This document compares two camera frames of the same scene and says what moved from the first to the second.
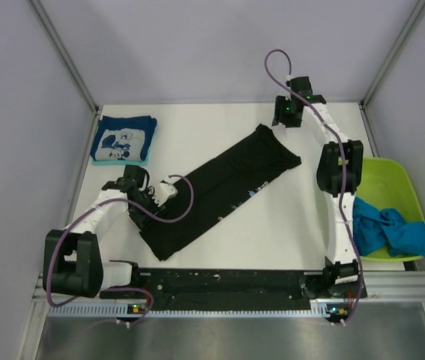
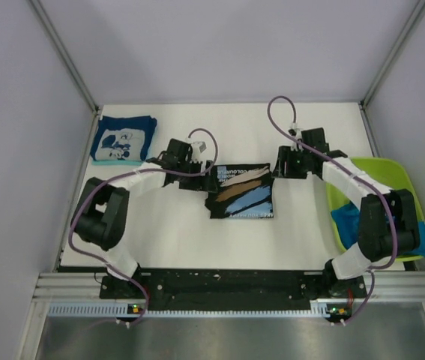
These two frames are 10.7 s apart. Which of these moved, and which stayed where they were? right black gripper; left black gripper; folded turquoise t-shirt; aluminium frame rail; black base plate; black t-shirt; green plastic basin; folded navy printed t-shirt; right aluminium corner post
Moved: left black gripper; right black gripper; black t-shirt
Stayed: folded turquoise t-shirt; aluminium frame rail; right aluminium corner post; folded navy printed t-shirt; green plastic basin; black base plate
